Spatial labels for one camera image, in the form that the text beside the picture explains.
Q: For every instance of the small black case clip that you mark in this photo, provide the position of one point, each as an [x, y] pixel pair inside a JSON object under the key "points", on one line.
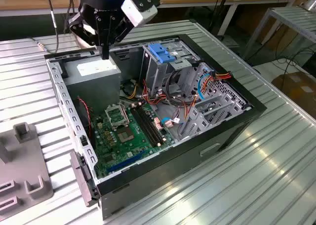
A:
{"points": [[84, 141]]}

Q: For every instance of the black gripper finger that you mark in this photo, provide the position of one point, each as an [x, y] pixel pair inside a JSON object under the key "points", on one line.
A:
{"points": [[123, 30], [79, 28]]}

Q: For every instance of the black case fan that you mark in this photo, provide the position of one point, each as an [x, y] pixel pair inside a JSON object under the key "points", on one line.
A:
{"points": [[85, 121]]}

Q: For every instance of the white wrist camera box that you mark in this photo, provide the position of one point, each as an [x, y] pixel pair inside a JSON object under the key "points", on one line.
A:
{"points": [[138, 12]]}

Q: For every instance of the grey metal disk bay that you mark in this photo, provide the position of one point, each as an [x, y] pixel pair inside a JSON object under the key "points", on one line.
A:
{"points": [[200, 123]]}

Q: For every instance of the grey optical drive cage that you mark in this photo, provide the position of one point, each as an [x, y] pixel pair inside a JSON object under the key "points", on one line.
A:
{"points": [[158, 77]]}

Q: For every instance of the grey case bezel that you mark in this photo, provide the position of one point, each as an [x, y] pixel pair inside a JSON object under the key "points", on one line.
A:
{"points": [[79, 175]]}

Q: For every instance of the blue expansion slot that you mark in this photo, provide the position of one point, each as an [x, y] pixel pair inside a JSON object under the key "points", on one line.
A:
{"points": [[126, 162]]}

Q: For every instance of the grey power supply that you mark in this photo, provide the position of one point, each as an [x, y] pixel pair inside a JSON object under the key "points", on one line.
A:
{"points": [[93, 86]]}

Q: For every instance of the metal slat side table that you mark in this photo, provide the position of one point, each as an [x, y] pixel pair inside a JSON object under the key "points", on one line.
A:
{"points": [[296, 20]]}

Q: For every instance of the blue drive cage latch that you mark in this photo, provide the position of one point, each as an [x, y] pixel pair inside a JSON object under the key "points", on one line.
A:
{"points": [[160, 53]]}

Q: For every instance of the brown cardboard box with label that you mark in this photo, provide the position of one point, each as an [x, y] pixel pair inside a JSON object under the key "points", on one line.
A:
{"points": [[296, 86]]}

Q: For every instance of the grey parts rack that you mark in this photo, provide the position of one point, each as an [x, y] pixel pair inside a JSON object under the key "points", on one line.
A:
{"points": [[22, 161]]}

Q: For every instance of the black RAM slot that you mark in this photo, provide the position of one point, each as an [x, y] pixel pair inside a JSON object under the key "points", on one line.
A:
{"points": [[151, 126], [154, 126], [144, 126], [147, 126]]}

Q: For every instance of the silver cylinder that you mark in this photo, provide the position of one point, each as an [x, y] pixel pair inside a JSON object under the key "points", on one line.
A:
{"points": [[309, 4]]}

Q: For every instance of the green motherboard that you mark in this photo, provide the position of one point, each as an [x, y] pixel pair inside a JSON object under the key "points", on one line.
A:
{"points": [[133, 146]]}

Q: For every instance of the plain brown cardboard box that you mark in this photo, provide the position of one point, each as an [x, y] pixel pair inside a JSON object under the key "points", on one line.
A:
{"points": [[284, 37]]}

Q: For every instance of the black PC case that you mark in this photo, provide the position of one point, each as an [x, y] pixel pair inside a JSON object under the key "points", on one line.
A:
{"points": [[172, 165]]}

